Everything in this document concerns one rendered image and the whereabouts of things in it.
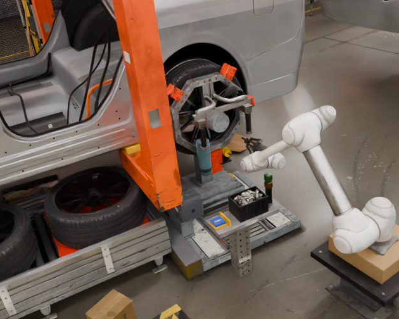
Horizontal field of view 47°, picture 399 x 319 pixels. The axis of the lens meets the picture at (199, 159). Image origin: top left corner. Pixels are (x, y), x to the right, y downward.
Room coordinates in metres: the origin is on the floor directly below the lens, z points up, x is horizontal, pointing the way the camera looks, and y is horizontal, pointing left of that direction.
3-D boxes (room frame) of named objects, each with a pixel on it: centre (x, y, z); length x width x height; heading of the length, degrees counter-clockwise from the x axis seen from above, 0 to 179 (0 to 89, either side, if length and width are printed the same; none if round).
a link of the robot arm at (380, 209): (1.89, -0.92, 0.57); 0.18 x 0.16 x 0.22; 123
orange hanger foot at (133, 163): (2.63, 0.38, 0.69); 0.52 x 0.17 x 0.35; 25
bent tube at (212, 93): (2.76, -0.24, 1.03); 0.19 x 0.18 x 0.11; 25
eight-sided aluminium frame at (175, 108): (2.83, -0.09, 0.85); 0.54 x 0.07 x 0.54; 115
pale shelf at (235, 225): (2.21, -0.22, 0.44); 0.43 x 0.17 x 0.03; 115
